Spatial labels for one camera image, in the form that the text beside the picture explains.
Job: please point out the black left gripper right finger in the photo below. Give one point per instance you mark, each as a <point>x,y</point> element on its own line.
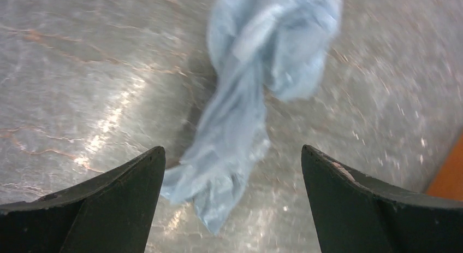
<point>355,212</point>

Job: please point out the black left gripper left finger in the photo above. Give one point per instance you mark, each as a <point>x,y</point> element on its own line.
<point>112,212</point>

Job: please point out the light blue plastic trash bag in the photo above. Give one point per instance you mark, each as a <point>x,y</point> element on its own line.
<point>254,45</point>

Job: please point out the orange compartment tray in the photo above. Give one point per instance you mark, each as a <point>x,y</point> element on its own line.
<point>448,181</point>

